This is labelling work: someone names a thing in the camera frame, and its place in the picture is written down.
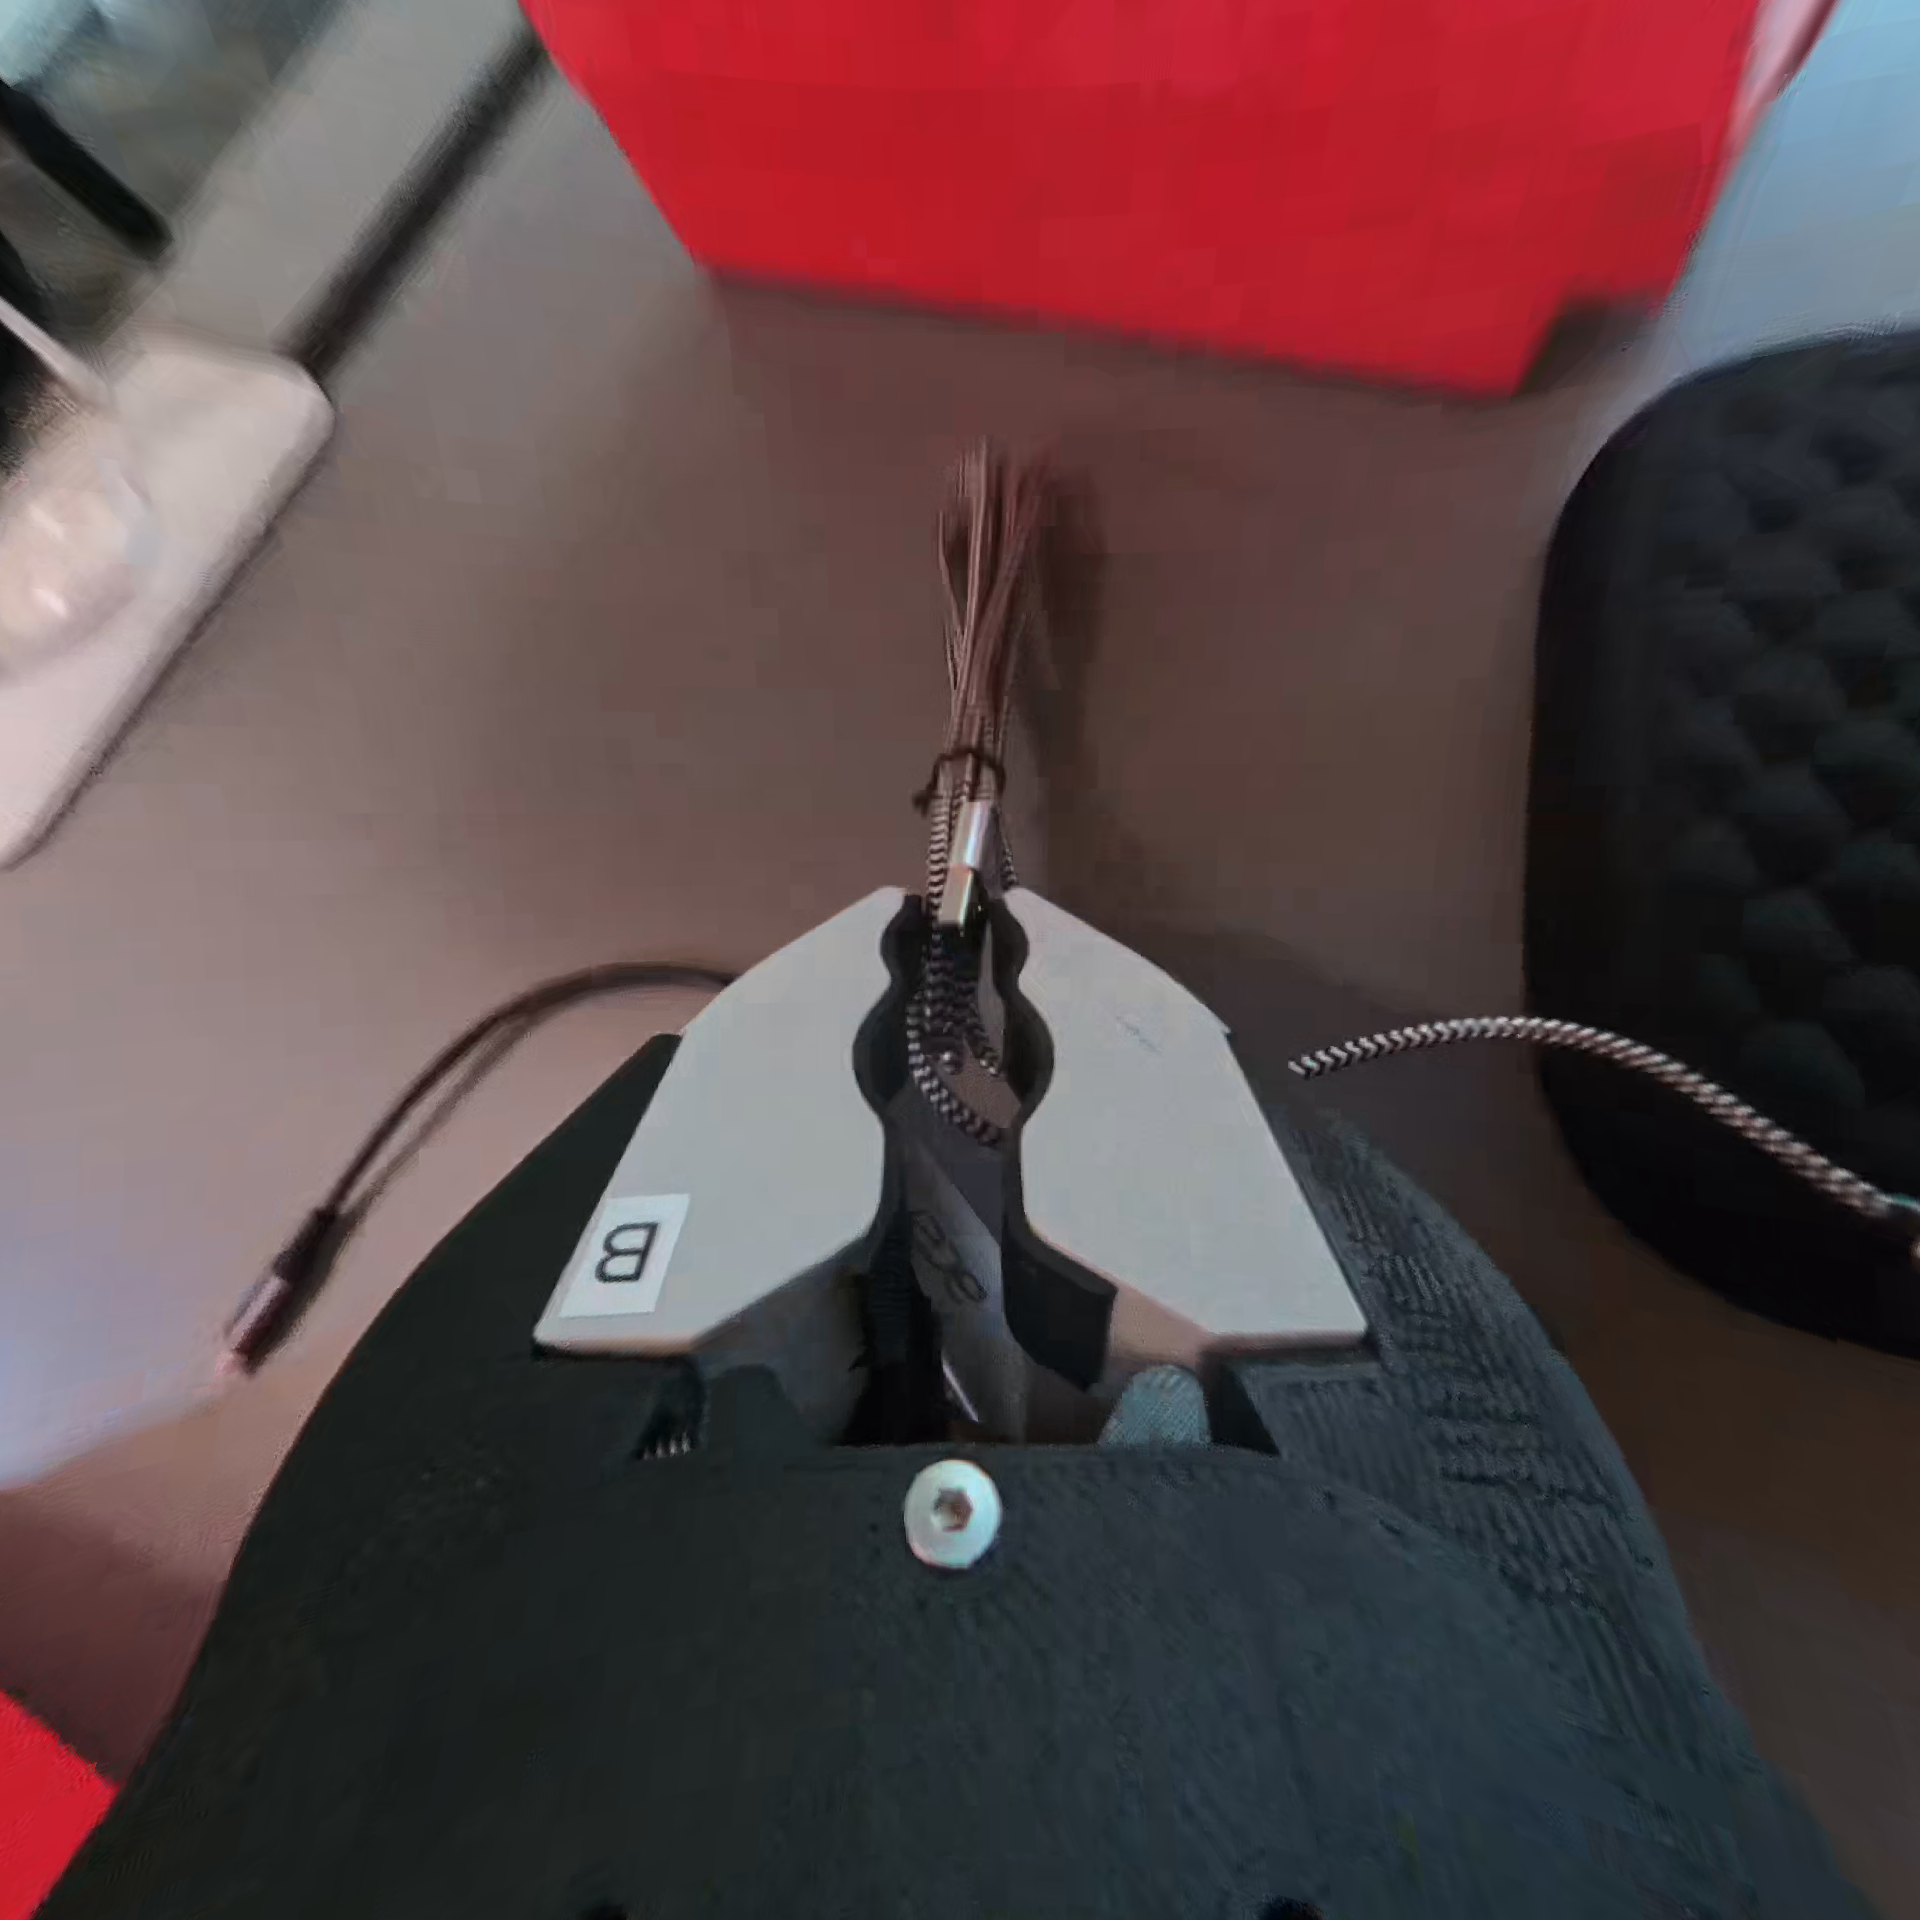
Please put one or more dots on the red box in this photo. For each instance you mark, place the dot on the red box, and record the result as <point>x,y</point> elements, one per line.
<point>1171,148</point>

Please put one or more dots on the red flat object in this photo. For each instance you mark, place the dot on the red flat object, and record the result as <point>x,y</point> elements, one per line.
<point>36,1815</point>

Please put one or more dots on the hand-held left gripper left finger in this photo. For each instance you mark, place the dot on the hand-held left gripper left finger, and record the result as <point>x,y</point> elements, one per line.
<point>749,1109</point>

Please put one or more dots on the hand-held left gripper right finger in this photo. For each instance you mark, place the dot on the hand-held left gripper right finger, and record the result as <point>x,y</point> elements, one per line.
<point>1185,1140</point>

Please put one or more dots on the black quilted cushion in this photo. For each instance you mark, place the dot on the black quilted cushion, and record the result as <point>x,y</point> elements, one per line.
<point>1723,749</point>

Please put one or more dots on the white stand base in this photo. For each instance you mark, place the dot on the white stand base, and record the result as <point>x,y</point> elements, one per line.
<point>180,495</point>

